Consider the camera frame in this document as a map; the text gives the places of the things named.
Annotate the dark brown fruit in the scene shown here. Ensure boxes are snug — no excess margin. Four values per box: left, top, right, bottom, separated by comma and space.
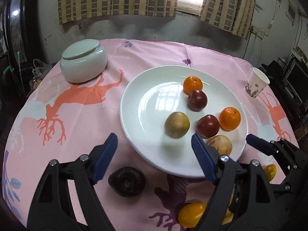
108, 166, 146, 198

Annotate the white plastic bag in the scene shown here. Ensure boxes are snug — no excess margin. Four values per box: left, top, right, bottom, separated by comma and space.
32, 59, 52, 80

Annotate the dark red plum far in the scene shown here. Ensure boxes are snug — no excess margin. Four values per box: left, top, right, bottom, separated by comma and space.
187, 90, 208, 112

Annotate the large striped pepino melon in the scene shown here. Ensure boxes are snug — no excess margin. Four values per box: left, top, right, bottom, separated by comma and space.
222, 194, 234, 225

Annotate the white ceramic lidded jar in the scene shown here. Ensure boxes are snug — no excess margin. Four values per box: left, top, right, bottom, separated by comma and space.
59, 39, 108, 84

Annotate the orange mandarin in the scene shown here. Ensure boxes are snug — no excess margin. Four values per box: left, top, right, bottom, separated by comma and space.
183, 76, 203, 95
219, 107, 241, 131

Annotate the large yellow tomato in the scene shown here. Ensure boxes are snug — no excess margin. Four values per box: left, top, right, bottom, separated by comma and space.
177, 202, 207, 228

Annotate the orange mandarin right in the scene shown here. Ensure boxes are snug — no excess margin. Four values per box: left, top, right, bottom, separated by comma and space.
219, 107, 241, 131

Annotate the dark red plum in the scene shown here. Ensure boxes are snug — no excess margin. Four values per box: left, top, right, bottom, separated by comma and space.
187, 90, 208, 112
196, 114, 220, 139

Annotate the dark red plum near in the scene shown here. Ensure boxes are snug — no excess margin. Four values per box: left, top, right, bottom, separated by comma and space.
196, 114, 220, 139

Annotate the right checkered curtain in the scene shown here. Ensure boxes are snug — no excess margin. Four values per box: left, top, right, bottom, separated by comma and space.
199, 0, 256, 39

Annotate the striped cream pepino melon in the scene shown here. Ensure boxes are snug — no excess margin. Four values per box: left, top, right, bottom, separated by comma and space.
207, 135, 232, 155

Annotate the white floral paper cup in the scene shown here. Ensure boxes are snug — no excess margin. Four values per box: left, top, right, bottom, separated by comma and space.
244, 67, 270, 98

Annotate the orange mandarin far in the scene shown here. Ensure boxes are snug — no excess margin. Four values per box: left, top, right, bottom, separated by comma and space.
183, 76, 203, 95

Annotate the white oval plate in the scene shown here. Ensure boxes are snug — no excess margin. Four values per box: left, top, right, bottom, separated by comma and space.
120, 66, 249, 178

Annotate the small yellow tomato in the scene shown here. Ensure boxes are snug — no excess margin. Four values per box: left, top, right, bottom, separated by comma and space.
263, 164, 277, 182

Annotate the black computer monitor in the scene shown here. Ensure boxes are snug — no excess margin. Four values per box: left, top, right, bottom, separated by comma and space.
285, 62, 307, 103

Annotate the green-brown round fruit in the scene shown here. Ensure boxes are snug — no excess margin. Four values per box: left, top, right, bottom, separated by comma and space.
164, 112, 190, 139

